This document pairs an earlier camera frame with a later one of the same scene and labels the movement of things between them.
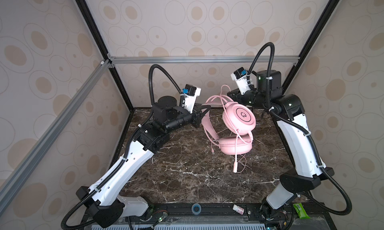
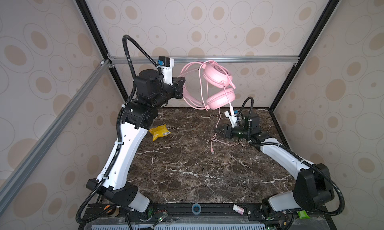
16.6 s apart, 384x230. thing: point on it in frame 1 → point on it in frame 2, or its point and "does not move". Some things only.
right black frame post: (314, 36) does not move
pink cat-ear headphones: (231, 123) → (221, 93)
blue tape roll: (198, 206) does not move
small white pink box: (238, 209) does not move
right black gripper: (236, 96) → (227, 131)
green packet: (301, 211) does not move
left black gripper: (197, 114) → (178, 86)
